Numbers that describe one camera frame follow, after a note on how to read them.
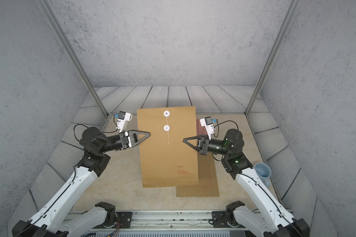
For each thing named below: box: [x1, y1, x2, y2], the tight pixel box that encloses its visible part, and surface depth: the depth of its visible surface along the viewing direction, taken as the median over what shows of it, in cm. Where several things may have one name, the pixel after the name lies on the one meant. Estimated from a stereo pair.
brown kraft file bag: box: [136, 106, 199, 188], surface depth 61 cm
